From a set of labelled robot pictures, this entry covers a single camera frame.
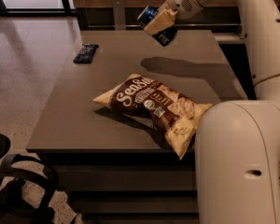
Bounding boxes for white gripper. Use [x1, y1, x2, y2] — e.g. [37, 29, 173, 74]
[144, 0, 203, 35]

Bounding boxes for blue pepsi can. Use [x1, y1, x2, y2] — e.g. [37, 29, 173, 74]
[137, 6, 177, 47]

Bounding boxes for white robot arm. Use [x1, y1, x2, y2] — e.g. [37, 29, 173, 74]
[146, 0, 280, 224]

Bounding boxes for dark blue snack bar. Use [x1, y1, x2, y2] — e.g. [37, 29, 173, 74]
[73, 44, 99, 63]

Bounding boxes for brown white chips bag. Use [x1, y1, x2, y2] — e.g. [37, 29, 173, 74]
[93, 74, 213, 159]

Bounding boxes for grey drawer cabinet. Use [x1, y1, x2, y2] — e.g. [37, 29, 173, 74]
[27, 31, 245, 224]

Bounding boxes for left metal bracket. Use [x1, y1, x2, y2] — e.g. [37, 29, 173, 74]
[112, 0, 126, 30]

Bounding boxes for black bag with straps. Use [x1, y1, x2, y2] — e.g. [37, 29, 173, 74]
[0, 154, 58, 224]

